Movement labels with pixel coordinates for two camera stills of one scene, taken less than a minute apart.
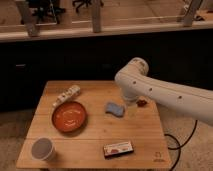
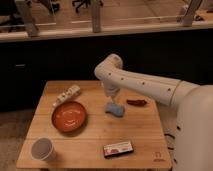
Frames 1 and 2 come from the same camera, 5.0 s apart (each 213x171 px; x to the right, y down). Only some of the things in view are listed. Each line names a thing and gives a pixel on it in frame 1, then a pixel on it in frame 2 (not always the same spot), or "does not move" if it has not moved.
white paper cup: [43, 149] does not move
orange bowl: [69, 116] does not move
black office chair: [45, 8] → [10, 18]
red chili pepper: [141, 103] does not move
